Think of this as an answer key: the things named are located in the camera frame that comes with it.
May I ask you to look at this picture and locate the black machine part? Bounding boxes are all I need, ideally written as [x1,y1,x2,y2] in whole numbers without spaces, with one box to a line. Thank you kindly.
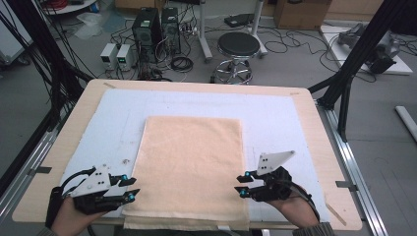
[366,44,398,75]

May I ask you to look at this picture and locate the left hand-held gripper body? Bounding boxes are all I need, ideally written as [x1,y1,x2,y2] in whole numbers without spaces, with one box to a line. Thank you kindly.
[70,163,131,216]

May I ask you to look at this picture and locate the black wrist strap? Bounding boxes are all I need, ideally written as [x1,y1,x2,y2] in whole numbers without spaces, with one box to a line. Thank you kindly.
[44,186,65,229]

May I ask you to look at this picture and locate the black metal frame stand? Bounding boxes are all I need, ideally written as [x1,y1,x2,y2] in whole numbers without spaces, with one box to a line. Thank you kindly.
[307,0,409,143]

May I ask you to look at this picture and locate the black round stool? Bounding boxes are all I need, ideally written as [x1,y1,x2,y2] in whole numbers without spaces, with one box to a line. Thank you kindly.
[210,30,262,86]

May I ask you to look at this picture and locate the round white table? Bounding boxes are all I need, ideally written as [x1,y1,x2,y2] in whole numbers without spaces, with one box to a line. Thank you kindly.
[41,0,99,16]

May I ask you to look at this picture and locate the white power supply unit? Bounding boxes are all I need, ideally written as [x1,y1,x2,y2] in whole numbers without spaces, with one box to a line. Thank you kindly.
[115,43,138,72]
[99,42,119,71]

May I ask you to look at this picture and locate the person's left hand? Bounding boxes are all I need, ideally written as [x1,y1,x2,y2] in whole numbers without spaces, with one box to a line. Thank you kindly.
[50,196,106,236]

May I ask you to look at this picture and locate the white tube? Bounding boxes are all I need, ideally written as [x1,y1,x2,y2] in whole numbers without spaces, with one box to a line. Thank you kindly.
[394,105,417,143]

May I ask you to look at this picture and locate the cream terry towel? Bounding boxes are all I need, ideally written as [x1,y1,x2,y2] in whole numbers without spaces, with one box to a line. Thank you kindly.
[122,115,251,232]

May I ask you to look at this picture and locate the narrow black computer tower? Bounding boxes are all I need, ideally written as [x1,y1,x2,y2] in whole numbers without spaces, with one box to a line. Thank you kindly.
[160,6,182,55]

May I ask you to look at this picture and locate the flat black device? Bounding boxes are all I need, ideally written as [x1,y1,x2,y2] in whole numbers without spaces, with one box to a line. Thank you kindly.
[223,13,256,29]

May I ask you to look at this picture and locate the black table clamp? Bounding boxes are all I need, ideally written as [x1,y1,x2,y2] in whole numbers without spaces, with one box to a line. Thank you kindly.
[27,165,53,176]
[335,180,359,193]

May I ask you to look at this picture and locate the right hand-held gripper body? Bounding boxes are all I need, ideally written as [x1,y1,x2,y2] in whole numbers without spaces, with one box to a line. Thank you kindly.
[248,149,296,203]

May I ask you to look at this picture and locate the thin wooden stick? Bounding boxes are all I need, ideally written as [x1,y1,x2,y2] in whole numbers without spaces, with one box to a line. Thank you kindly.
[324,201,348,227]

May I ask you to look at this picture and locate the white floor board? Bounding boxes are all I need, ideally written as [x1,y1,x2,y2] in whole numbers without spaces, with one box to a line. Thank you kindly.
[320,24,414,76]

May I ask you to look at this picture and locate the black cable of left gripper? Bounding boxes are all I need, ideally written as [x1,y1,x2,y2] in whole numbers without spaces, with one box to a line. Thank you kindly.
[60,166,97,195]

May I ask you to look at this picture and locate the cardboard box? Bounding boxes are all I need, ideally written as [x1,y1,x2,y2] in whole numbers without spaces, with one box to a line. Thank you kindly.
[272,0,332,30]

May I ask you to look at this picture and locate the clear plastic bag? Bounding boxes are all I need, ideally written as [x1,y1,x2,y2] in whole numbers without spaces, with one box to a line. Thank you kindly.
[74,12,110,40]

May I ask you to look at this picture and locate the coiled black cable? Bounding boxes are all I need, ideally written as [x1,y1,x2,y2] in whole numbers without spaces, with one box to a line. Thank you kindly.
[169,55,195,74]

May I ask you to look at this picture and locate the aluminium rail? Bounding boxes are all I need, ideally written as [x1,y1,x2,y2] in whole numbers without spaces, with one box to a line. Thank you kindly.
[0,128,61,224]
[316,100,390,236]

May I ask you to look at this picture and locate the white stand leg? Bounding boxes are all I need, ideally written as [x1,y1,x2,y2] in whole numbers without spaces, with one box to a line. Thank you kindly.
[248,0,268,59]
[197,0,214,64]

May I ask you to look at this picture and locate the person's right hand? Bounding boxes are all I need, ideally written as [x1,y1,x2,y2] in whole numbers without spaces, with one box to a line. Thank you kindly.
[267,193,320,229]

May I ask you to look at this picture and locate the grey machine part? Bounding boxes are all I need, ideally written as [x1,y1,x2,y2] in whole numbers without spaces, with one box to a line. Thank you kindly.
[336,22,366,46]

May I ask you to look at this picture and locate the black cable bundle on post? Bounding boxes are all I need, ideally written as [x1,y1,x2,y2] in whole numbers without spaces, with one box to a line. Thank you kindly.
[5,0,93,133]

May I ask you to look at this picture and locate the large black computer tower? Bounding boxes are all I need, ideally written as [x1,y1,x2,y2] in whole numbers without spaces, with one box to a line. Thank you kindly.
[131,7,163,64]

